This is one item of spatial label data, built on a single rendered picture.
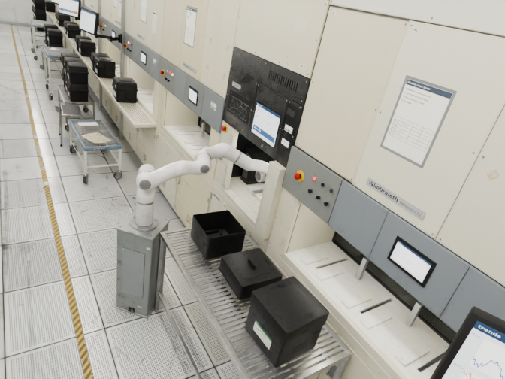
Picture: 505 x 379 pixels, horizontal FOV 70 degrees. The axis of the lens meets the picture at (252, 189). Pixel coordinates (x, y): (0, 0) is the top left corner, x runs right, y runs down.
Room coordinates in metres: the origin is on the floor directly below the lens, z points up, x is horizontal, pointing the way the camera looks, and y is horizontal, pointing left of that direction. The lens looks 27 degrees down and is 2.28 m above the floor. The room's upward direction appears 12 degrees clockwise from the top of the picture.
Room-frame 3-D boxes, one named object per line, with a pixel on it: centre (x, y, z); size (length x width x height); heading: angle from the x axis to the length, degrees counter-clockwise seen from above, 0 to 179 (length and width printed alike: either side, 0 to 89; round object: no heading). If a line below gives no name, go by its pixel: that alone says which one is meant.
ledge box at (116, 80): (4.61, 1.90, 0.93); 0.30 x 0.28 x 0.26; 34
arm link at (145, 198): (2.12, 0.71, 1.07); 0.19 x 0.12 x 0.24; 16
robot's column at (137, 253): (2.08, 0.70, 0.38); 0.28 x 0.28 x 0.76; 82
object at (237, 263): (1.75, -0.09, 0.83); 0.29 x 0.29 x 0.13; 36
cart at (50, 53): (6.62, 3.97, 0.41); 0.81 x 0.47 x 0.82; 37
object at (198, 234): (2.02, 0.17, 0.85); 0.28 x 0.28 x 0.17; 35
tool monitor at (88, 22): (4.93, 2.34, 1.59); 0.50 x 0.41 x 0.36; 127
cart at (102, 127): (4.14, 2.06, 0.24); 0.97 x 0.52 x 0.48; 39
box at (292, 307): (1.35, -0.30, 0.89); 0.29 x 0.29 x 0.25; 40
